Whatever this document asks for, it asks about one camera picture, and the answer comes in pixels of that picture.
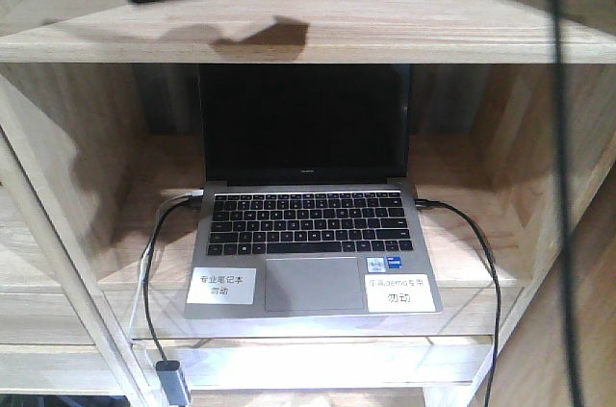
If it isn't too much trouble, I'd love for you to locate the wooden shelf desk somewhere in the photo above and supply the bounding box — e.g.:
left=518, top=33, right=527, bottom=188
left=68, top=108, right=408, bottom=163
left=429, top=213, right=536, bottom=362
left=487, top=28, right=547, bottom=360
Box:
left=1, top=0, right=615, bottom=406

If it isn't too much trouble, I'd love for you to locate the grey laptop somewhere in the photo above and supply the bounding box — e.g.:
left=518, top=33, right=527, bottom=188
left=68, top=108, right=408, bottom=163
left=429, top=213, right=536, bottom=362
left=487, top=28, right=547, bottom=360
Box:
left=185, top=64, right=442, bottom=319

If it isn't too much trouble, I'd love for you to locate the grey usb hub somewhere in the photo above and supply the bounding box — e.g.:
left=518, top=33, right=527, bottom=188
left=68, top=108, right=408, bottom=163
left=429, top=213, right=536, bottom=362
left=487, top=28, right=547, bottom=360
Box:
left=155, top=360, right=192, bottom=406

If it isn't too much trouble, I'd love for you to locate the white cable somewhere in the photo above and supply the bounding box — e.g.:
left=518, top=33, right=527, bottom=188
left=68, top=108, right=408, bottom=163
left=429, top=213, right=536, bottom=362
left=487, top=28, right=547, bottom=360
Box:
left=128, top=190, right=203, bottom=345

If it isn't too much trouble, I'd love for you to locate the black laptop cable right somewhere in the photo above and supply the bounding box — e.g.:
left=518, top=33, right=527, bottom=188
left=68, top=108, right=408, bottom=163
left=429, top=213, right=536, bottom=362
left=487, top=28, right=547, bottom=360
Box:
left=414, top=197, right=504, bottom=407

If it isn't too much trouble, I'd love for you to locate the black hub cable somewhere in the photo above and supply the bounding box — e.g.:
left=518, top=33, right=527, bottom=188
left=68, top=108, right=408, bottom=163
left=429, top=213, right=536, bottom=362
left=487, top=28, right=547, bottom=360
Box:
left=142, top=198, right=203, bottom=363

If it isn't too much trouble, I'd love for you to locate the black braided cable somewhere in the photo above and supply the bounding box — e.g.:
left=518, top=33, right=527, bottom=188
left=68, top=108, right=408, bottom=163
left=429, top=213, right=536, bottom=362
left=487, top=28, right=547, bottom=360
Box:
left=543, top=0, right=586, bottom=407

